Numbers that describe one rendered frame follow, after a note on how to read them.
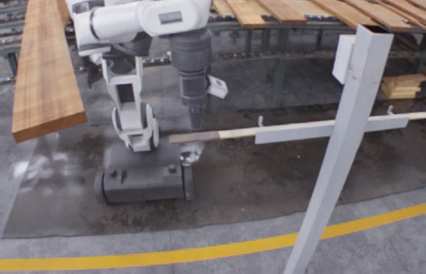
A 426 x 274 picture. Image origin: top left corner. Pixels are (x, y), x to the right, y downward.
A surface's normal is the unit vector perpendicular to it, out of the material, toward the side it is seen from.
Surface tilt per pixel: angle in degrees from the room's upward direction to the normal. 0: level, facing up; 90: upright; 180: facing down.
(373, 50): 90
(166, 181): 45
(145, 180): 0
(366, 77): 90
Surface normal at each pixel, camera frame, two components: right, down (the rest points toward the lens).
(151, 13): -0.18, 0.61
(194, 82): 0.15, 0.61
